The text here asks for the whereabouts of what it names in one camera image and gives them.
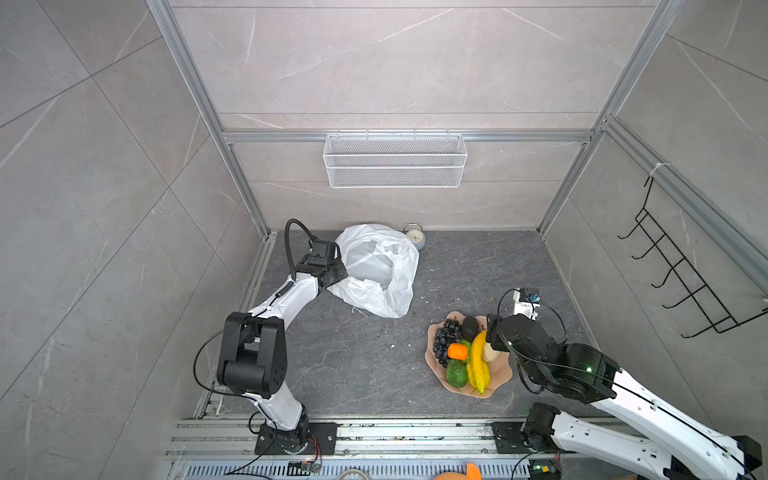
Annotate dark purple fake grapes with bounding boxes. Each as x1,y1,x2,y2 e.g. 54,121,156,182
432,320,463,368

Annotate pink wavy plastic bowl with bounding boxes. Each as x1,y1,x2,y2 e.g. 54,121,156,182
424,311,513,399

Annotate yellow fake banana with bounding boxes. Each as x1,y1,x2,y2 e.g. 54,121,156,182
469,330,488,394

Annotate yellow fake fruit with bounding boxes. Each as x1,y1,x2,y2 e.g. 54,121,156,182
466,360,491,393

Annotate aluminium frame rail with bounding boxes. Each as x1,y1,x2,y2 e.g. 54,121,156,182
147,0,270,239

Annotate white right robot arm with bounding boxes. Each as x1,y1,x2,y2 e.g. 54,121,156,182
487,314,763,479

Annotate light blue alarm clock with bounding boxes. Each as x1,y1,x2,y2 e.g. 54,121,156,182
403,223,427,252

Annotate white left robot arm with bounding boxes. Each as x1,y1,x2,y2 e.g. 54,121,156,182
216,239,347,435

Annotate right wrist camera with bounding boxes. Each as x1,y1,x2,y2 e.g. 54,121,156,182
512,288,540,320

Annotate black corrugated cable conduit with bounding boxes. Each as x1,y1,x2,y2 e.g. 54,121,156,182
284,218,318,280

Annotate white wire mesh basket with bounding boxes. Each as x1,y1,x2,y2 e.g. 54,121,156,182
323,133,468,189

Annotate beige fake fruit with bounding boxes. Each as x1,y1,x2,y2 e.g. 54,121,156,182
482,343,501,363

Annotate green fake fruit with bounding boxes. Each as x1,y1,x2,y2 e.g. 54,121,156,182
445,359,469,389

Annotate white plastic bag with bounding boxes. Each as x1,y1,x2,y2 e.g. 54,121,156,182
328,224,419,318

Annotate small orange fake fruit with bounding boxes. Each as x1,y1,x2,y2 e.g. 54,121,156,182
447,343,469,362

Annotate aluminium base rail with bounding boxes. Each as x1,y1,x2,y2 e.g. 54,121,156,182
164,416,664,480

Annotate dark fake avocado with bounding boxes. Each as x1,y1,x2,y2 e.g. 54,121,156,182
461,316,482,342

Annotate black wire hook rack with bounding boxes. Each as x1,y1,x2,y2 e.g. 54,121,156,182
617,176,767,339

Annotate orange object at bottom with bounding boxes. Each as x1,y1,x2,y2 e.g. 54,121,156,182
434,463,483,480

